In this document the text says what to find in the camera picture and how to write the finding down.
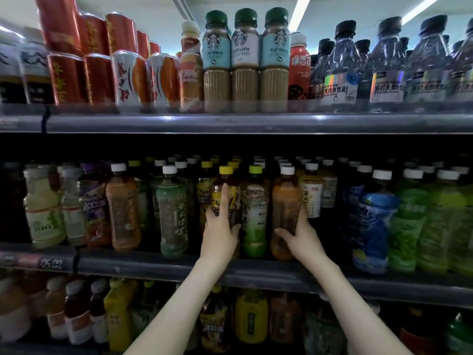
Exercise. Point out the person's left hand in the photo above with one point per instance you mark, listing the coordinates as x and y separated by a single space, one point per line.
220 240

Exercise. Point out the person's right hand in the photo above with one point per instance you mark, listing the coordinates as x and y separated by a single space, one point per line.
304 244

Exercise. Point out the brown tea bottle yellow label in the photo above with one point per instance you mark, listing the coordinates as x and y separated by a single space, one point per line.
233 194

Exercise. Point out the amber tea bottle white cap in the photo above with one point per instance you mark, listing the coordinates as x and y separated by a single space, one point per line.
284 196

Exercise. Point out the drinks shelf unit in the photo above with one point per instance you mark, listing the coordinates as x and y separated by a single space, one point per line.
259 123

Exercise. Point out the person's left forearm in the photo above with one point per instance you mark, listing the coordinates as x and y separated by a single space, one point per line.
177 314

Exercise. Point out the person's right forearm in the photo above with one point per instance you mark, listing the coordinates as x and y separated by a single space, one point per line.
355 314

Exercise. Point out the red shelf price strip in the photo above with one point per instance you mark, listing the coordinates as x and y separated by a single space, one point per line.
37 261

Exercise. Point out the row of tall red cans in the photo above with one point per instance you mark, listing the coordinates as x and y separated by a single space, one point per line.
103 70

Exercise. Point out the ceiling light tube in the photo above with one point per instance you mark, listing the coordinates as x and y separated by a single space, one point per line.
421 7
299 11

